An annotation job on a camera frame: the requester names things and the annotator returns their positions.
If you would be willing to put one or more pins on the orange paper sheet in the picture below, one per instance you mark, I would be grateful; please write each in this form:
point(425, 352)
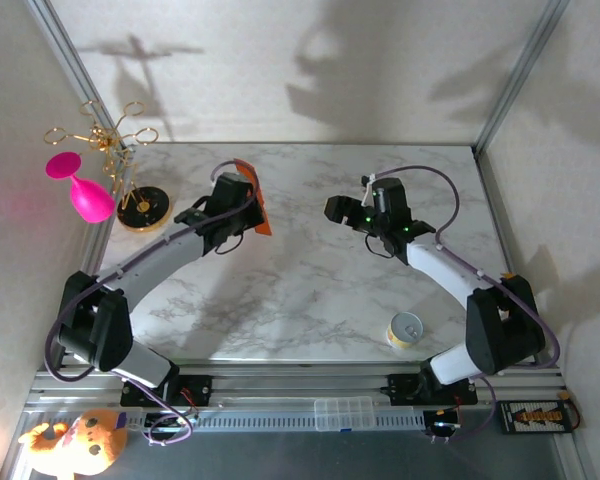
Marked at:
point(262, 215)

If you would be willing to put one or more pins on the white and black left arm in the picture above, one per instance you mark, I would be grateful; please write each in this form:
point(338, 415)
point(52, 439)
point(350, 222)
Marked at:
point(155, 255)

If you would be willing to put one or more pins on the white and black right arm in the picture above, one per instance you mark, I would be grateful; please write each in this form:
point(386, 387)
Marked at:
point(440, 265)

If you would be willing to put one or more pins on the gold glass rack stand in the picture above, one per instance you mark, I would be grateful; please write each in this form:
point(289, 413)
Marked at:
point(145, 207)

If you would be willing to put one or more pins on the yellow tin can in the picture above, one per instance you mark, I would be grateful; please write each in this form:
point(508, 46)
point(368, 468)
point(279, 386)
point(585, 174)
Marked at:
point(405, 330)

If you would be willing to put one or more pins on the pink wine glass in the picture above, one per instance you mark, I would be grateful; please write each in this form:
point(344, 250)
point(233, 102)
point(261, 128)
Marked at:
point(90, 200)

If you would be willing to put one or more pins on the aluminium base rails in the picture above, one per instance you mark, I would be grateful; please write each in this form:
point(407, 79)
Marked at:
point(300, 387)

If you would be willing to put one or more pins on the clear plastic organizer box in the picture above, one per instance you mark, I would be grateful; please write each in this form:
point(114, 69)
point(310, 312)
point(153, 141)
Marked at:
point(345, 412)

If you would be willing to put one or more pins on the black controller module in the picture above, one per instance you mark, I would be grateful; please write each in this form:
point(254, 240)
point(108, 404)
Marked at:
point(442, 425)

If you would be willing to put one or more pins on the black charging board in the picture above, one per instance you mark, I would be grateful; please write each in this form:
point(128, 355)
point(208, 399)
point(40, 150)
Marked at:
point(535, 416)

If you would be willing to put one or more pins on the yellow connector power lead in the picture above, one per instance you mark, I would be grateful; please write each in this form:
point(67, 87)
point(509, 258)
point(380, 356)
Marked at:
point(564, 397)

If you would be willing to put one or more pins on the orange plush toy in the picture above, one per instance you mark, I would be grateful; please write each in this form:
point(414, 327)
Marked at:
point(90, 440)

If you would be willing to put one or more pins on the aluminium side rail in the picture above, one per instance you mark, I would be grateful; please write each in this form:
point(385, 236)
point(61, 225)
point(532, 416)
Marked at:
point(90, 250)
point(495, 210)

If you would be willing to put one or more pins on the aluminium frame post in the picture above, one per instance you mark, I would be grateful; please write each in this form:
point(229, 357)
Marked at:
point(520, 65)
point(70, 65)

